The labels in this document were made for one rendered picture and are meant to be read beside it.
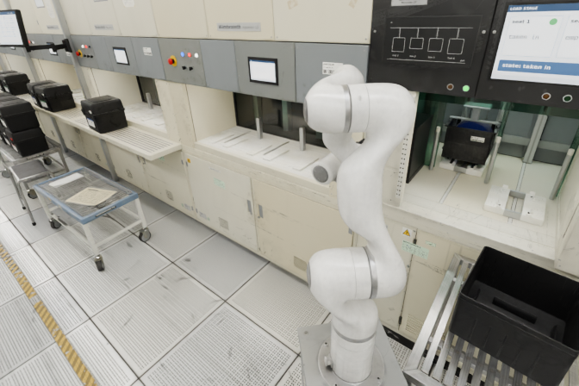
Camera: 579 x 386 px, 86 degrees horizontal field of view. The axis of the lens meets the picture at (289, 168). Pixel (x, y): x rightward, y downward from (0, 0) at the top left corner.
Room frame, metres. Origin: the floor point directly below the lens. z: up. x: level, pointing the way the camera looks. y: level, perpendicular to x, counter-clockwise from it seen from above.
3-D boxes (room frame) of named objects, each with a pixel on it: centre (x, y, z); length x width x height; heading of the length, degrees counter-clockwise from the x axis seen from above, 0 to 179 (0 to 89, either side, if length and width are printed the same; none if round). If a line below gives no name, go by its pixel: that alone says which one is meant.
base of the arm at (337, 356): (0.55, -0.16, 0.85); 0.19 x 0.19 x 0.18
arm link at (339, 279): (0.55, -0.12, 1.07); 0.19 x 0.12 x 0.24; 91
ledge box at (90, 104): (2.71, 1.62, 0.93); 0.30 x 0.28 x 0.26; 48
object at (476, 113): (1.56, -0.99, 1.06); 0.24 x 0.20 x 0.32; 51
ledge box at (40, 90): (3.46, 2.55, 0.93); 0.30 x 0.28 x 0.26; 54
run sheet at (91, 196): (2.08, 1.54, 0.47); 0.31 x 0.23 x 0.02; 72
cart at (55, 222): (2.21, 1.67, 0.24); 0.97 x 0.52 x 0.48; 53
